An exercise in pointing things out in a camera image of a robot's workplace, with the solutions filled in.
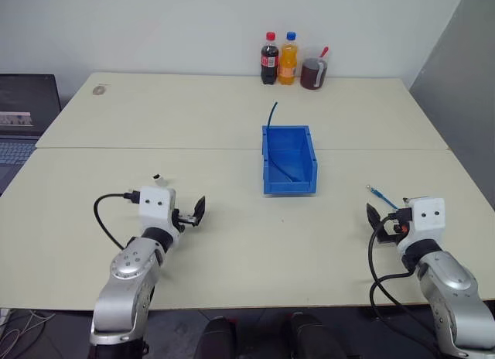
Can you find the orange soda bottle blue cap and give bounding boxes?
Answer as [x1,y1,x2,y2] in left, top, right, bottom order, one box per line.
[278,31,301,87]

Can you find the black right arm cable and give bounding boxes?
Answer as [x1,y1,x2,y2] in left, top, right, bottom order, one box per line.
[367,214,440,326]

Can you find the clear jug with dark liquid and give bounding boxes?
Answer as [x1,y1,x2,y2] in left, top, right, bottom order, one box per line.
[299,45,331,91]

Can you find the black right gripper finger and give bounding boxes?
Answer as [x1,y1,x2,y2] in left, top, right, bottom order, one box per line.
[365,203,384,232]

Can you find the blue plastic storage bin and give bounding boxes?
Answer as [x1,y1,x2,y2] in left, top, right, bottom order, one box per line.
[261,124,320,198]

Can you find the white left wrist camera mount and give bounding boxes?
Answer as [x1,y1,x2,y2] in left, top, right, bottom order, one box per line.
[138,186,183,241]

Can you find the dark rounded shape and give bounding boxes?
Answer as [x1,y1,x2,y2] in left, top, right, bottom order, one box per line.
[279,311,346,359]
[192,316,239,359]

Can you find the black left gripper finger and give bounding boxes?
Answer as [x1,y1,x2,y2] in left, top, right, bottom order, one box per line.
[192,195,207,226]

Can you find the dark open laptop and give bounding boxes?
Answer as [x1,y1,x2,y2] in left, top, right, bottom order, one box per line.
[0,74,63,186]

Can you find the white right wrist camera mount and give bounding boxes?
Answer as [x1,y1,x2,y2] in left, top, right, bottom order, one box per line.
[397,197,446,248]

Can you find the cola bottle with red cap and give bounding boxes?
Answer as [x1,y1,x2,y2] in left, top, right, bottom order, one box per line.
[259,31,281,86]

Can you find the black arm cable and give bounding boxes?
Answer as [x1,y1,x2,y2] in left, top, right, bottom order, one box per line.
[92,189,141,251]
[367,214,440,326]

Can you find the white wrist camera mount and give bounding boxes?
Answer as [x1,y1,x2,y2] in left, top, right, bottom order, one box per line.
[138,186,183,241]
[397,197,446,248]

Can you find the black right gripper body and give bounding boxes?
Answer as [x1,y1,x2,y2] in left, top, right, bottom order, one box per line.
[377,207,412,245]

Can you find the loose thin floor wires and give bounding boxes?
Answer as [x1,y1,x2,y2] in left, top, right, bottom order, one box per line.
[0,307,56,341]

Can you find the thin blue cable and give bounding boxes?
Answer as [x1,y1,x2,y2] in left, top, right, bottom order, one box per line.
[265,101,303,183]

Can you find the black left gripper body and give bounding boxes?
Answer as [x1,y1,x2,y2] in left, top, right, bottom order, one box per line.
[172,207,200,232]

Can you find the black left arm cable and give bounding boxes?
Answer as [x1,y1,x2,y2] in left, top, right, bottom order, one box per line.
[92,189,141,251]

